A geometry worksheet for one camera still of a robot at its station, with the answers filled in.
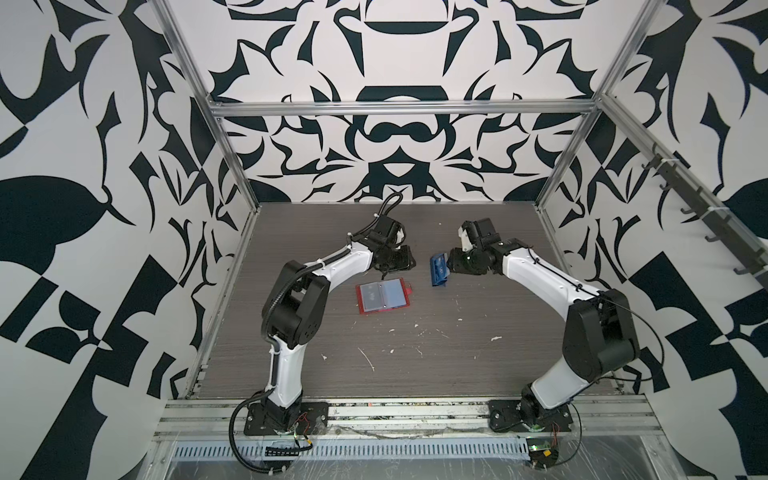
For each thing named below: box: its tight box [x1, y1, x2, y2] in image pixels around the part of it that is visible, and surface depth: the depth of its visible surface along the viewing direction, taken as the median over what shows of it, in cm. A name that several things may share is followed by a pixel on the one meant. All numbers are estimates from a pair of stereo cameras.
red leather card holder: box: [355, 277, 413, 314], surface depth 97 cm
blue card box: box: [430, 252, 450, 287], surface depth 101 cm
